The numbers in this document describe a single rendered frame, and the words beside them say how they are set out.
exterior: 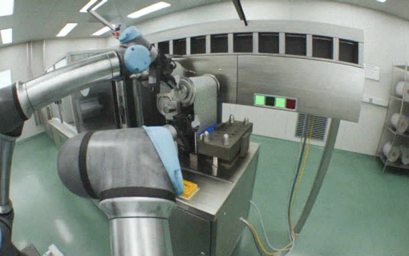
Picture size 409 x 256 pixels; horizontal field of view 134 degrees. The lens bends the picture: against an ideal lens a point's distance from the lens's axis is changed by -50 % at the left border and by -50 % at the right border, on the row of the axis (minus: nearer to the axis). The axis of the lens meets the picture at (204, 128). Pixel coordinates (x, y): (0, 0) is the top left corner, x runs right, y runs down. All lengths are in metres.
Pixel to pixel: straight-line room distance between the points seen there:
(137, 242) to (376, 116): 3.77
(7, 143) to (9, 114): 0.18
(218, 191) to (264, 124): 2.91
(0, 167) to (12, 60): 5.50
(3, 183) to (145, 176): 0.56
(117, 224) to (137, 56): 0.37
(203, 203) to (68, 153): 0.50
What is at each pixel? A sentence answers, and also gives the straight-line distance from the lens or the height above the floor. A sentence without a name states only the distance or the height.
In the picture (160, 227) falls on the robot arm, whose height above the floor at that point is 1.18.
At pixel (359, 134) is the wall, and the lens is 3.74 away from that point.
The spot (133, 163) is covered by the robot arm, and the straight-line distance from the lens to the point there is 0.23.
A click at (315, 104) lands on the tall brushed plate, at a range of 1.01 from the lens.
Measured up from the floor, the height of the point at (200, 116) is 1.12.
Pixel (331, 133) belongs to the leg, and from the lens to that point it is 1.24.
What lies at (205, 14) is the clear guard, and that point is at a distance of 1.15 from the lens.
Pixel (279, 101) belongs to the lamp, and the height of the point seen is 1.19.
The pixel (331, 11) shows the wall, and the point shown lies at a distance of 3.60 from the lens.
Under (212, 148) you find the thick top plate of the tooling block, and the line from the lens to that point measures 0.79.
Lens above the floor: 1.36
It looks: 20 degrees down
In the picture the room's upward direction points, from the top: 1 degrees counter-clockwise
